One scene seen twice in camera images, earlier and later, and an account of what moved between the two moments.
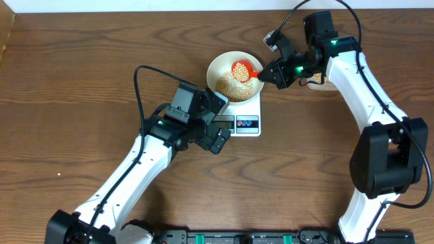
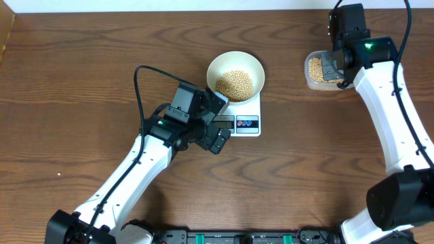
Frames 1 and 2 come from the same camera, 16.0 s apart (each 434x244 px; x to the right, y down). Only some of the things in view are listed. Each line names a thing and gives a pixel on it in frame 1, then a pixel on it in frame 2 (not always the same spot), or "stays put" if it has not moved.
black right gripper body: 296,68 → 328,66
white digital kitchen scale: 241,120 stays put
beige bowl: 235,75 stays put
